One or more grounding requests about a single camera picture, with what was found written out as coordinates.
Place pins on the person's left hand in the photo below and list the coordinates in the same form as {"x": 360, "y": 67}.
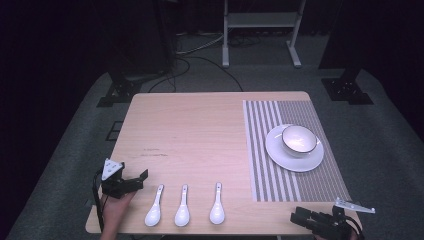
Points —
{"x": 115, "y": 211}

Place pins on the grey striped placemat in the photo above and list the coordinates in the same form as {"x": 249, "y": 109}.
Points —
{"x": 266, "y": 180}

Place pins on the black stand base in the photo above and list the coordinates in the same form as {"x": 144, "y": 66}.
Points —
{"x": 346, "y": 90}
{"x": 120, "y": 93}

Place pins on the white round plate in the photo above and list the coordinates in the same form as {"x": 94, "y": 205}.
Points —
{"x": 293, "y": 164}

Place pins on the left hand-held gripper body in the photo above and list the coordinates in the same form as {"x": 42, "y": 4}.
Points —
{"x": 115, "y": 188}

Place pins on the white bowl with dark rim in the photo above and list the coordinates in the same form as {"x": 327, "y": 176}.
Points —
{"x": 298, "y": 138}

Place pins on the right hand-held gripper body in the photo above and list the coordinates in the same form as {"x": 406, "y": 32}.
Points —
{"x": 333, "y": 221}

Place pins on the white metal stand frame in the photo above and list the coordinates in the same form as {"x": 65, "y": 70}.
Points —
{"x": 260, "y": 19}

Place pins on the person's right hand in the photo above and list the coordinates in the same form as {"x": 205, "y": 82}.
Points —
{"x": 353, "y": 236}

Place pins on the white ceramic spoon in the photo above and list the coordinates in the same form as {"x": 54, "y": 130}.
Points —
{"x": 217, "y": 215}
{"x": 152, "y": 216}
{"x": 182, "y": 216}

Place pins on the dark floor socket cover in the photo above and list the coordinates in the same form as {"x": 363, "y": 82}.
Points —
{"x": 115, "y": 130}

